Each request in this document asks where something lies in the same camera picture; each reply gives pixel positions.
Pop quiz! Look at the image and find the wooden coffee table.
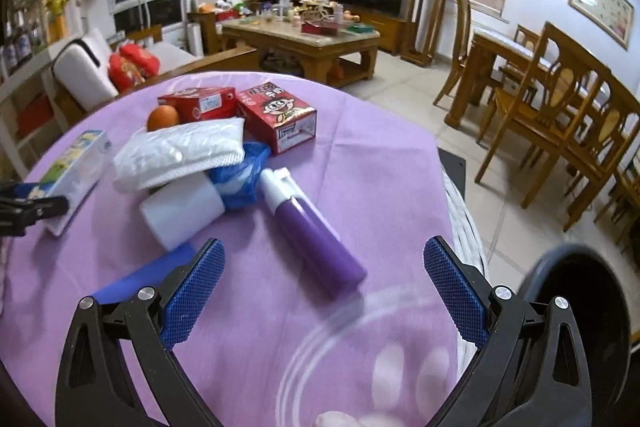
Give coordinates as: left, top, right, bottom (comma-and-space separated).
221, 17, 380, 88

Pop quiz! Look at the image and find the purple tablecloth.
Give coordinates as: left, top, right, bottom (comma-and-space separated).
1, 76, 459, 426

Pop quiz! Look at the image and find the tall wooden plant stand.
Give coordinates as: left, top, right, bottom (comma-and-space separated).
400, 0, 446, 67

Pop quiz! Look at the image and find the white plastic bag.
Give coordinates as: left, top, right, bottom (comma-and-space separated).
113, 117, 245, 193

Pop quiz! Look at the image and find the dark round trash bin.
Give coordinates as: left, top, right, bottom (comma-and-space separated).
518, 243, 630, 426

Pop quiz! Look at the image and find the framed floral picture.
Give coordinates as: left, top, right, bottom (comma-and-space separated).
568, 0, 634, 50

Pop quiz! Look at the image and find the blue plastic packet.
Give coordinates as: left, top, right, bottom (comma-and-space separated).
207, 142, 271, 211

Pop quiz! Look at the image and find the purple spray bottle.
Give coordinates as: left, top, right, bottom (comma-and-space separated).
258, 168, 368, 298

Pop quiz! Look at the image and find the orange fruit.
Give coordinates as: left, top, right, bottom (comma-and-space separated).
146, 105, 181, 132

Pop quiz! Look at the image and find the wooden dining table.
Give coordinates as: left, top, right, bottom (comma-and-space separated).
445, 22, 611, 129

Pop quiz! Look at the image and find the white paper roll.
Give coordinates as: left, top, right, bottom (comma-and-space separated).
139, 172, 226, 251

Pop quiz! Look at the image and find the red milk carton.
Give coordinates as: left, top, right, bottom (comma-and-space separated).
236, 82, 318, 155
157, 87, 238, 124

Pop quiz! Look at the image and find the wooden dining chair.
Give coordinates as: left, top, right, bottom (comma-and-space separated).
474, 22, 611, 208
433, 0, 472, 106

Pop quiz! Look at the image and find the red cushion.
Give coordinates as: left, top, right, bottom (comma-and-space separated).
107, 43, 160, 93

